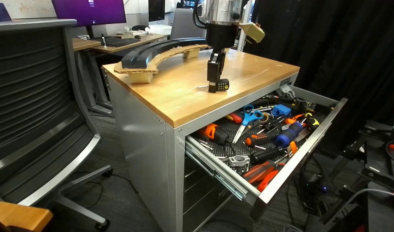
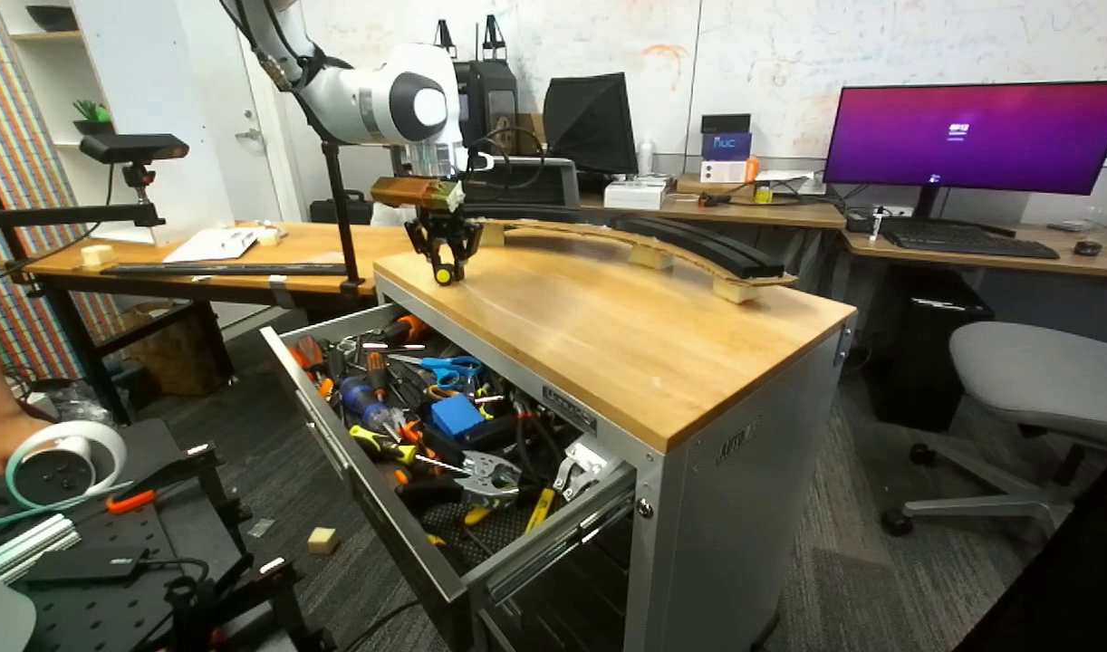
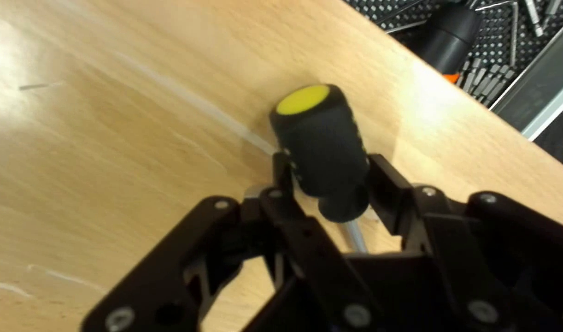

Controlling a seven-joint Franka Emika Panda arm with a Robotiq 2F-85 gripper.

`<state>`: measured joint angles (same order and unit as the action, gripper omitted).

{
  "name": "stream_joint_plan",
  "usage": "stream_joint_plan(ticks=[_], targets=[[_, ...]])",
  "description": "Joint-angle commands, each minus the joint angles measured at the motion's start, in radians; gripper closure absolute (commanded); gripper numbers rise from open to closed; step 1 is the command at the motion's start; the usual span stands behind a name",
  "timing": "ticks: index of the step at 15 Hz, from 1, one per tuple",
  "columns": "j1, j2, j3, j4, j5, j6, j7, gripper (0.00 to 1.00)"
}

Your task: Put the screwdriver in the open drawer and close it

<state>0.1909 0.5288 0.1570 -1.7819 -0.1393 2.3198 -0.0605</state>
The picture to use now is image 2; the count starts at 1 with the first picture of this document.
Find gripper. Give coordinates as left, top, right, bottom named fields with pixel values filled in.
left=405, top=206, right=485, bottom=277

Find grey metal drawer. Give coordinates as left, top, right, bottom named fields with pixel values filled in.
left=262, top=303, right=641, bottom=652

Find black hard case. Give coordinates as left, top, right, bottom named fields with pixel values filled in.
left=467, top=156, right=582, bottom=211

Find wooden desk black legs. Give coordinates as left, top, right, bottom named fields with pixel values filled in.
left=21, top=221, right=428, bottom=427

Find black 3d printer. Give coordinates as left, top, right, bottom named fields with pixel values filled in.
left=434, top=14, right=522, bottom=157

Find curved cardboard strip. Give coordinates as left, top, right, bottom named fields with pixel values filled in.
left=476, top=217, right=799, bottom=304

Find blue plastic box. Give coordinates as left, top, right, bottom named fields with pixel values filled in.
left=428, top=393, right=486, bottom=441

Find black monitor hood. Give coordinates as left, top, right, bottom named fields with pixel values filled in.
left=542, top=72, right=640, bottom=177

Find heap of hand tools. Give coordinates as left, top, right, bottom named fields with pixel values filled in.
left=286, top=314, right=625, bottom=549

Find white flat box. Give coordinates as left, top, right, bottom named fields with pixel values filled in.
left=602, top=176, right=674, bottom=212

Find grey tool cabinet wooden top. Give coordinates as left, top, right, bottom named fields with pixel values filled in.
left=262, top=222, right=859, bottom=652

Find long black bar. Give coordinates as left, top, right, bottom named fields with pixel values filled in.
left=99, top=262, right=350, bottom=278

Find white paper sheets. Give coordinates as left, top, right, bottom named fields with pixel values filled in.
left=162, top=225, right=263, bottom=265

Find white door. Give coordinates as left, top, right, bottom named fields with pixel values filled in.
left=166, top=0, right=303, bottom=225

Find black curved track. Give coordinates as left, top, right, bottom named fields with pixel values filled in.
left=608, top=213, right=786, bottom=281

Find brown box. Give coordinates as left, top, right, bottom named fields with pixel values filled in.
left=117, top=302, right=236, bottom=398

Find stack of small boxes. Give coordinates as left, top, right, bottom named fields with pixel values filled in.
left=699, top=113, right=755, bottom=186

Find potted green plant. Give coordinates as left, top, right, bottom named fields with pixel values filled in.
left=71, top=98, right=114, bottom=138

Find orange clamp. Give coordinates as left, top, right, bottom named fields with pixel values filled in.
left=106, top=488, right=159, bottom=516

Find white shelf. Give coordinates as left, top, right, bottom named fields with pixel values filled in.
left=0, top=0, right=124, bottom=247

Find flat black box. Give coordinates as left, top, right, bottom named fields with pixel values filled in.
left=21, top=545, right=149, bottom=583

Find black computer tower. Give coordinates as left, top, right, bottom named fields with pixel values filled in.
left=865, top=265, right=996, bottom=433

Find bundle of aluminium profiles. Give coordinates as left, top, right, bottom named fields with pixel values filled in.
left=0, top=513, right=82, bottom=585

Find black keyboard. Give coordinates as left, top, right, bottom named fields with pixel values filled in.
left=880, top=220, right=1061, bottom=262

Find wooden corner desk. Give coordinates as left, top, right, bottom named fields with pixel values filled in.
left=579, top=192, right=1107, bottom=282

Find wide monitor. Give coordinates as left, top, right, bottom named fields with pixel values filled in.
left=822, top=80, right=1107, bottom=220

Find grey office chair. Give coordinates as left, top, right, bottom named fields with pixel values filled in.
left=881, top=321, right=1107, bottom=542

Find blue handled scissors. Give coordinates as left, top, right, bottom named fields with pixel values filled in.
left=392, top=353, right=484, bottom=392

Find drawer handle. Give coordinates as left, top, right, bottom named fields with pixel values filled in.
left=294, top=389, right=352, bottom=481

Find camera on mount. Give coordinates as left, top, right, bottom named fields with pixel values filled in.
left=0, top=133, right=191, bottom=247

